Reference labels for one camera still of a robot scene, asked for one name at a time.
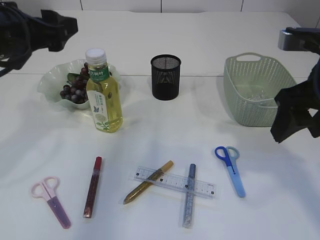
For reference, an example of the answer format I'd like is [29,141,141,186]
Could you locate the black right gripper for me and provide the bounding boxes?
[270,60,320,143]

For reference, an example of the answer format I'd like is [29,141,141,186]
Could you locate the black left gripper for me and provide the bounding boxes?
[0,1,78,77]

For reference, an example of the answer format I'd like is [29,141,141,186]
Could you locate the green wavy glass plate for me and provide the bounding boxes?
[37,58,122,111]

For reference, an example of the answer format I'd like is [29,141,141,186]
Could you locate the black mesh pen holder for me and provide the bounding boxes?
[150,54,182,101]

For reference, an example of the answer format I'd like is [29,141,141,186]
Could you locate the clear plastic ruler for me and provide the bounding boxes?
[129,166,217,199]

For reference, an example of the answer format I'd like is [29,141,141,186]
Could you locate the blue scissors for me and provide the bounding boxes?
[214,146,246,198]

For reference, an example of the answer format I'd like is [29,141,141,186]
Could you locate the yellow tea bottle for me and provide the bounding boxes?
[85,48,123,133]

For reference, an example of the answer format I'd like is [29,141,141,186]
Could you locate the silver glitter pen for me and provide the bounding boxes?
[182,163,196,229]

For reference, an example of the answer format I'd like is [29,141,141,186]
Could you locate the dark red grape bunch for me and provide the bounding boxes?
[60,62,90,105]

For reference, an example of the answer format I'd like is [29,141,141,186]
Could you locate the red glitter pen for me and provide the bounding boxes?
[83,156,102,219]

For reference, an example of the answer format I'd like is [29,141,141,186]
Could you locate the pink scissors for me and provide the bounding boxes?
[30,176,72,229]

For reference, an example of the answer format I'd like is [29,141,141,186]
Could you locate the clear plastic sheet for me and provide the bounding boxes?
[246,91,271,102]

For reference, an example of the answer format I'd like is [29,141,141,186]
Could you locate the gold glitter pen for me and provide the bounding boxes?
[123,160,174,205]

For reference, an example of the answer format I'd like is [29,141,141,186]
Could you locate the green woven plastic basket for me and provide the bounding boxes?
[223,52,297,127]

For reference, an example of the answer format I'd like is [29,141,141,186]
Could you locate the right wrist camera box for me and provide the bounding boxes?
[278,27,320,55]

